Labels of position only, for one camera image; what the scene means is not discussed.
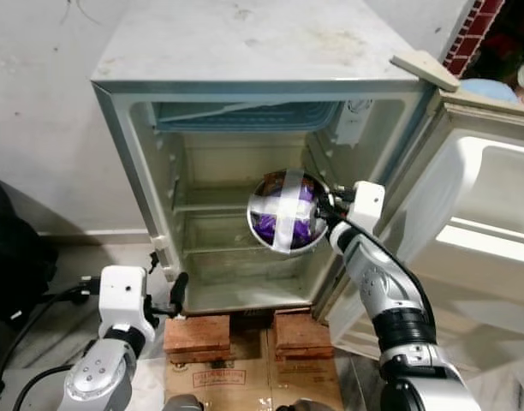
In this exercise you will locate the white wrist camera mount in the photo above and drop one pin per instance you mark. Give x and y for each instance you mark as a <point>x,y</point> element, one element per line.
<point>122,295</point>
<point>367,205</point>

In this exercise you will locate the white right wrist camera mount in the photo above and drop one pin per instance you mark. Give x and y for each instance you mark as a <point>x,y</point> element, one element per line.
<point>367,205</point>

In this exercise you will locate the light blue round object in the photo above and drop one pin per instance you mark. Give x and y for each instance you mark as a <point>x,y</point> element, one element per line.
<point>489,90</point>

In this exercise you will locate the white fridge door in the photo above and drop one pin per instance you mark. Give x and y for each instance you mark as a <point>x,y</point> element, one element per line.
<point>485,197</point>

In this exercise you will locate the brown cardboard box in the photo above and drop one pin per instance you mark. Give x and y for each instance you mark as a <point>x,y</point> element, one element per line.
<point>245,377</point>

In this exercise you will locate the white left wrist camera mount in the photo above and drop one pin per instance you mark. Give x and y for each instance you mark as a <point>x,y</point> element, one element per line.
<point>122,295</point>

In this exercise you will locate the black bag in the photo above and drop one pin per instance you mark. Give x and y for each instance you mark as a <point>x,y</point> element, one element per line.
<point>18,257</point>

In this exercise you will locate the beige hinge cover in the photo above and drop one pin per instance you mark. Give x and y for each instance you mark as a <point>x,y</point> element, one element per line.
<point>425,70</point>

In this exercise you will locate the taped metal bowl purple contents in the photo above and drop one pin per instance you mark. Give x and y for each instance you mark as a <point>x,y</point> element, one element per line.
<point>288,214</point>

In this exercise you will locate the white fridge body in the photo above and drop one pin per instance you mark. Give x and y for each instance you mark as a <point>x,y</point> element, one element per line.
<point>245,43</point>

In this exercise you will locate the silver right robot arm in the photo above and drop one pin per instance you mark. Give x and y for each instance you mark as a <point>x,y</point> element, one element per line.
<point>382,287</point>

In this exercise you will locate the red brick stack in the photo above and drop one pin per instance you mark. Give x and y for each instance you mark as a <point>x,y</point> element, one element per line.
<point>198,336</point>
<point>300,334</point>

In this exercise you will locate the white thermostat housing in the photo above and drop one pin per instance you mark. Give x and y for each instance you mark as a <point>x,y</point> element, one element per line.
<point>354,122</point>

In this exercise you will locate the blue freezer compartment flap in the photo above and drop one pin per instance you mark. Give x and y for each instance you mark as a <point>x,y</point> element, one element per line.
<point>245,116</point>

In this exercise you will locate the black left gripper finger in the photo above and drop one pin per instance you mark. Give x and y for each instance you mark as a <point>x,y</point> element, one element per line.
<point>179,291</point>

